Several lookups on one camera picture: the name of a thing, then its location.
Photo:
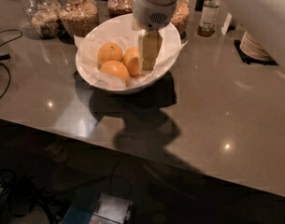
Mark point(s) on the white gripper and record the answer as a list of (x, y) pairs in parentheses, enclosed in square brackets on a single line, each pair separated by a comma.
[(149, 13)]

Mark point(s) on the orange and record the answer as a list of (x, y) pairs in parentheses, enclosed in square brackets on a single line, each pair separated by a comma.
[(116, 69), (131, 60), (109, 52)]

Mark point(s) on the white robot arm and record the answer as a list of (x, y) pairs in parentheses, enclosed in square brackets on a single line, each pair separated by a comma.
[(264, 19)]

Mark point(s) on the white ceramic bowl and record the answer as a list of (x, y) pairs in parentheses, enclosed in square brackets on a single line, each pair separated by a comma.
[(117, 28)]

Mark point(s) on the glass jar with cereal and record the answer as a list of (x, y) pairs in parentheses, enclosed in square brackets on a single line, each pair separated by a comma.
[(181, 15)]

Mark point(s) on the glass jar with dark granola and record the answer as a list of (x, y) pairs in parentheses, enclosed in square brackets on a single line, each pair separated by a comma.
[(119, 7)]

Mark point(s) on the white paper liner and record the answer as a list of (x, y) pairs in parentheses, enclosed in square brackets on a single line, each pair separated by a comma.
[(170, 52)]

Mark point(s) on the clear glass bottle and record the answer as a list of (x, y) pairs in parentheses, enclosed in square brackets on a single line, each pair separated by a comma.
[(208, 18)]

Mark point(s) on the white card stand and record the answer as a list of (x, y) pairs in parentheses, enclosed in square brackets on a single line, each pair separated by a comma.
[(227, 23)]

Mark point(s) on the glass jar with nuts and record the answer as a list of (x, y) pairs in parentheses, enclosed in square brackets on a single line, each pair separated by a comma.
[(79, 17)]

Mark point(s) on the black mat under plates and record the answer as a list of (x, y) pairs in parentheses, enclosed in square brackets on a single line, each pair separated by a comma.
[(247, 59)]

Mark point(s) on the stack of white plates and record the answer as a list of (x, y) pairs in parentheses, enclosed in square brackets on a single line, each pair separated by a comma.
[(253, 49)]

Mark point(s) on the glass jar with oats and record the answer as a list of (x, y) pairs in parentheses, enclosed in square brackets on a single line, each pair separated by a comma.
[(43, 16)]

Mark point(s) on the blue and silver box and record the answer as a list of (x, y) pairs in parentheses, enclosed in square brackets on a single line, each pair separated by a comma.
[(98, 209)]

